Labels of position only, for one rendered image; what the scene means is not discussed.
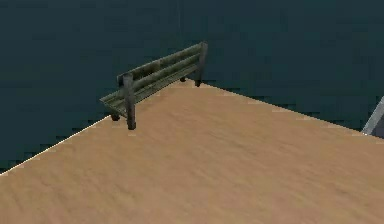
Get grey room door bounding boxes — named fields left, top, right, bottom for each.
left=361, top=95, right=384, bottom=139

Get green slatted wooden bench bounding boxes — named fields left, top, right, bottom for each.
left=99, top=40, right=209, bottom=131

